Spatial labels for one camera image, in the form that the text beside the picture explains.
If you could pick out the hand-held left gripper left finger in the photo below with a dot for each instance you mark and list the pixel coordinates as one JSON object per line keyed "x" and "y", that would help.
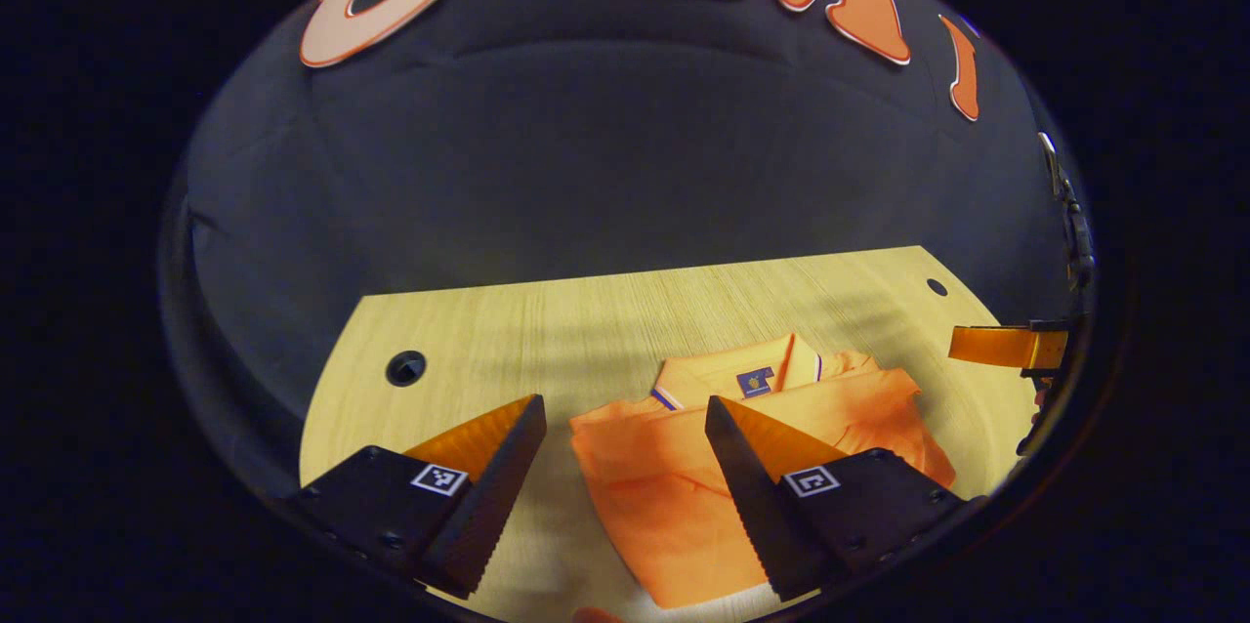
{"x": 498, "y": 496}

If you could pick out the orange polo T-shirt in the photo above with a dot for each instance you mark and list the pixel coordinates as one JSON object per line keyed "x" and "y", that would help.
{"x": 664, "y": 506}

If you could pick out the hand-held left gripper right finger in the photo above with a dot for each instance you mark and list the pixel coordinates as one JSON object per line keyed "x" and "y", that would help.
{"x": 757, "y": 506}

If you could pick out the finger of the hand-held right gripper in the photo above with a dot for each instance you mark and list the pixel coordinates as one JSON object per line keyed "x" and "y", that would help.
{"x": 996, "y": 345}

